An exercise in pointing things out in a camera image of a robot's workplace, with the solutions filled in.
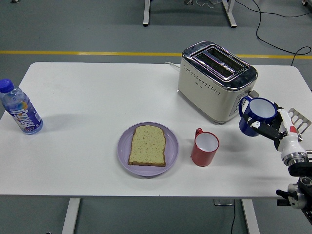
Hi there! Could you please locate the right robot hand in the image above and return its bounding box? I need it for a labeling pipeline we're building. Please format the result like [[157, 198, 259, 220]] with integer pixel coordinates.
[[240, 101, 307, 159]]

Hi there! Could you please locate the blue enamel cup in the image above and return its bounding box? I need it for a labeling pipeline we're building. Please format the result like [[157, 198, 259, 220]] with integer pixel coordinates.
[[238, 96, 278, 137]]

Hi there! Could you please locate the red enamel cup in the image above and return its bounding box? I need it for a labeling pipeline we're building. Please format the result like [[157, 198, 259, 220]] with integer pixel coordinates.
[[191, 127, 220, 167]]

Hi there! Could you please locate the white background desk leg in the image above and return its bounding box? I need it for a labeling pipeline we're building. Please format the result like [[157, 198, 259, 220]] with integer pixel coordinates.
[[221, 0, 237, 28], [142, 0, 152, 27]]

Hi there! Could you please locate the bread slice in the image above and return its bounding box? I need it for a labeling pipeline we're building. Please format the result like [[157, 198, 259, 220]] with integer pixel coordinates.
[[128, 125, 167, 168]]

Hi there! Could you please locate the metal toast rack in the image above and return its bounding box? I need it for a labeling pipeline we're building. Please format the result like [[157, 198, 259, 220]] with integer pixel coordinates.
[[287, 107, 312, 142]]

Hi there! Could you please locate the white table leg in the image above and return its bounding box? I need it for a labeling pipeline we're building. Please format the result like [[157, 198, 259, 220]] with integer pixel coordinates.
[[241, 199, 260, 234], [61, 198, 81, 234]]

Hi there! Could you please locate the cream and chrome toaster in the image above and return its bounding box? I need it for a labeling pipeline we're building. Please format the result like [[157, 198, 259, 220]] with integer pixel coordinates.
[[177, 40, 259, 125]]

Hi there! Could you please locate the purple plate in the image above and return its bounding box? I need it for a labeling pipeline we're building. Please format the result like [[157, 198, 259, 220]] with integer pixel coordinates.
[[117, 121, 180, 177]]

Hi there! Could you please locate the plastic drink bottle blue cap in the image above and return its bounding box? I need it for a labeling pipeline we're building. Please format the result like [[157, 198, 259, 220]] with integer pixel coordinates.
[[0, 78, 44, 135]]

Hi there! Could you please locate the grey bracket under table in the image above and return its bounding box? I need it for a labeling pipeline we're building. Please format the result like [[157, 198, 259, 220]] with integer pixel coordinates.
[[214, 199, 235, 207]]

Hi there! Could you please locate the black cable under table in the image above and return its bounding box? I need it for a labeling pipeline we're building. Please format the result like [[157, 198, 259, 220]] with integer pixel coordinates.
[[230, 204, 237, 234]]

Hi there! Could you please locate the long black floor cable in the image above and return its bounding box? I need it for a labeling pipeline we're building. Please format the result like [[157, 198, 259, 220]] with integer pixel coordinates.
[[252, 0, 312, 66]]

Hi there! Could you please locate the thin black floor cable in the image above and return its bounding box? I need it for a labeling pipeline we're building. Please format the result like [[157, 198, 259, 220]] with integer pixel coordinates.
[[235, 0, 312, 18]]

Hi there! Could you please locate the white toaster power cord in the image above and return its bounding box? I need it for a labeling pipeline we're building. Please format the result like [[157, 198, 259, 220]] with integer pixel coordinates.
[[164, 61, 181, 72]]

